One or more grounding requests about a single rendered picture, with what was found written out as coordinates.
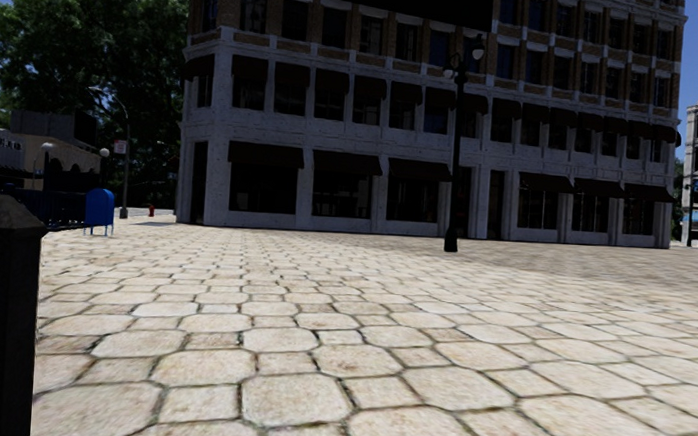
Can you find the black street lamp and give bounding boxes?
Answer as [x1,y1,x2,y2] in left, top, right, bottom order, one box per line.
[680,180,698,249]
[431,31,488,255]

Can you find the low tan building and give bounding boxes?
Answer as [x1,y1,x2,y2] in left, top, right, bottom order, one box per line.
[0,62,108,199]

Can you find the trees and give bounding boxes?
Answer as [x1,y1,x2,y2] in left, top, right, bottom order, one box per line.
[0,0,191,212]

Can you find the brick and stone building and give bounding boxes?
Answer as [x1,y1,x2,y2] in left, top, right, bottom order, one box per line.
[171,0,691,256]

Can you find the blue letter box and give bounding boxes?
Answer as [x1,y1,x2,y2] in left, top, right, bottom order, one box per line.
[81,187,117,239]

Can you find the grey street lamp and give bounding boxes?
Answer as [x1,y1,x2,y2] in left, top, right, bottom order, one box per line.
[80,85,138,221]

